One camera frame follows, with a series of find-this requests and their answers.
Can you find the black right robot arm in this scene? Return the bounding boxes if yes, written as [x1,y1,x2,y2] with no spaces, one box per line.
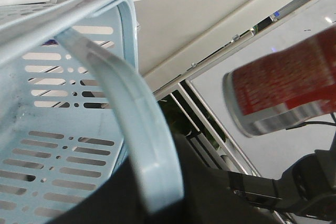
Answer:
[228,141,335,222]

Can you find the light blue plastic basket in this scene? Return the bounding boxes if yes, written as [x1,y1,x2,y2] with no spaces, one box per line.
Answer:
[1,0,171,223]

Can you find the red coke can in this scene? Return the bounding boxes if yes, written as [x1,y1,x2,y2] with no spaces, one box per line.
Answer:
[223,26,335,137]

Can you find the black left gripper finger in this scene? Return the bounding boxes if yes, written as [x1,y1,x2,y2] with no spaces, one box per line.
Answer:
[49,132,295,224]

